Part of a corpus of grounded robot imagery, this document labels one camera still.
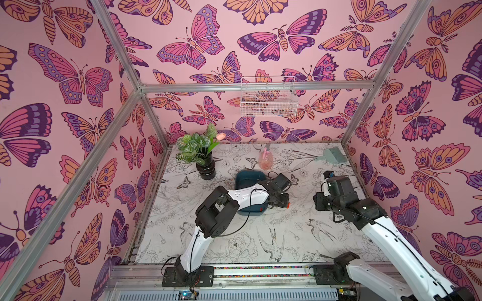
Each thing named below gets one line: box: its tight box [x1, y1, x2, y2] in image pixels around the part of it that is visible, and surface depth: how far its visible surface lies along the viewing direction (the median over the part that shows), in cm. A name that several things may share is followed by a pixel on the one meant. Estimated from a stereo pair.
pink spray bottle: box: [258, 143, 274, 171], surface depth 111 cm
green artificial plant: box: [175, 123, 226, 166], surface depth 87 cm
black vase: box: [195, 146, 217, 180], surface depth 99 cm
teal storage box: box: [227, 169, 270, 217], surface depth 68 cm
